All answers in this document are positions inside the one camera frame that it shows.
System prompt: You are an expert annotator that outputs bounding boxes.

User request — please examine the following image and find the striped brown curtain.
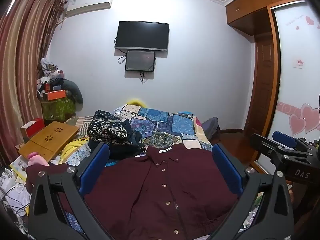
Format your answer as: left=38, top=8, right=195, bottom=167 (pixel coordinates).
left=0, top=0, right=67, bottom=167

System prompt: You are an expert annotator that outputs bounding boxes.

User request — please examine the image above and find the pile of papers and cables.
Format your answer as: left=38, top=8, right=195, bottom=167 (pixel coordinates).
left=0, top=155, right=32, bottom=217

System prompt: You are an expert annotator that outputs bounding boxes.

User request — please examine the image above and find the yellow blanket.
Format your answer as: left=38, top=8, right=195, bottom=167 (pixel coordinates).
left=59, top=137, right=90, bottom=166

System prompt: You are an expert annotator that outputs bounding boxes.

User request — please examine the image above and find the grey plush pillow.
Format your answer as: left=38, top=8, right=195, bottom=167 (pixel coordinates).
left=61, top=79, right=84, bottom=104

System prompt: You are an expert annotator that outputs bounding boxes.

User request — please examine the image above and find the white air conditioner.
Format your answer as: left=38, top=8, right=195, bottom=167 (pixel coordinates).
left=65, top=0, right=114, bottom=18

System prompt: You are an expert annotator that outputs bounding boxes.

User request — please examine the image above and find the pile of bags and cloths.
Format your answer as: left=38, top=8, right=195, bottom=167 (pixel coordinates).
left=37, top=58, right=67, bottom=93

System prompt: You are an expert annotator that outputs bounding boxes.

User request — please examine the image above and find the pink plush toy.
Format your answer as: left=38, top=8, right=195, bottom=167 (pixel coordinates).
left=27, top=152, right=50, bottom=167

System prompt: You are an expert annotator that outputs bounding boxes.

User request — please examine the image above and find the dark navy garment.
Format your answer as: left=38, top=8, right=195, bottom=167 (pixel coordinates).
left=87, top=119, right=148, bottom=160

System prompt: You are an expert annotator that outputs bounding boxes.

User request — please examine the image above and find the small black wall monitor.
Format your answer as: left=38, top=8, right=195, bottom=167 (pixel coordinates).
left=125, top=50, right=156, bottom=72

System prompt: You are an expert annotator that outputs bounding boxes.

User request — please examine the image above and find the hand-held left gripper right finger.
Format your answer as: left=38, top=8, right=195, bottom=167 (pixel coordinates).
left=212, top=143, right=294, bottom=240

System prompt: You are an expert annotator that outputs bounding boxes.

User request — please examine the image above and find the brown wooden door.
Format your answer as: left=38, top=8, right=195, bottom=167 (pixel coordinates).
left=244, top=34, right=275, bottom=137

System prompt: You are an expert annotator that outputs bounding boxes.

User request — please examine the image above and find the orange box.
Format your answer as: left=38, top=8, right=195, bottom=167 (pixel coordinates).
left=41, top=89, right=67, bottom=101

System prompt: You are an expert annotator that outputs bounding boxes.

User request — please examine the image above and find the red white box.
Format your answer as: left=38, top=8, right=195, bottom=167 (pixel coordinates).
left=20, top=118, right=45, bottom=137

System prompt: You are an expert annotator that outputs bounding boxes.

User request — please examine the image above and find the green patterned storage bin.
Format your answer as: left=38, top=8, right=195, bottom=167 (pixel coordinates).
left=41, top=97, right=76, bottom=121

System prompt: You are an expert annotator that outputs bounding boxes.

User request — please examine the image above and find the striped bed sheet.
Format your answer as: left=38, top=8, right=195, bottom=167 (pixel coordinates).
left=64, top=116, right=96, bottom=138

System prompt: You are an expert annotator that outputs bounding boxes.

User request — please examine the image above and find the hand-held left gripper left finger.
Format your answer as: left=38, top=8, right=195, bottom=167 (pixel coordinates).
left=27, top=142, right=110, bottom=240

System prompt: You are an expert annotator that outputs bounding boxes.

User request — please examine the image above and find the wooden folding lap desk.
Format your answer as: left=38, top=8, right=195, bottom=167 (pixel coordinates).
left=19, top=121, right=80, bottom=162

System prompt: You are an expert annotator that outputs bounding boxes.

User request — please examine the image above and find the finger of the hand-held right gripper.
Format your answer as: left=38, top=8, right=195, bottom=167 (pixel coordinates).
left=272, top=131, right=298, bottom=148
left=250, top=133, right=288, bottom=162

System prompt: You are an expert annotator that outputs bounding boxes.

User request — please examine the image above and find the maroon button-up shirt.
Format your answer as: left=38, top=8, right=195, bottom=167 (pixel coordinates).
left=26, top=145, right=239, bottom=240

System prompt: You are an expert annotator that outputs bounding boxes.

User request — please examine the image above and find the black wall television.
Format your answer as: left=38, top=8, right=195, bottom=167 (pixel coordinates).
left=115, top=21, right=170, bottom=52

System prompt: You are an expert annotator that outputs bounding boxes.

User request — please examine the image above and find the grey purple backpack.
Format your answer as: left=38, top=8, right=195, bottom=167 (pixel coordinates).
left=201, top=117, right=221, bottom=141

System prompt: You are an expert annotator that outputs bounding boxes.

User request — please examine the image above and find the blue patchwork quilt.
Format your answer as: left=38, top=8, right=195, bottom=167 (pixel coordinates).
left=60, top=104, right=218, bottom=240

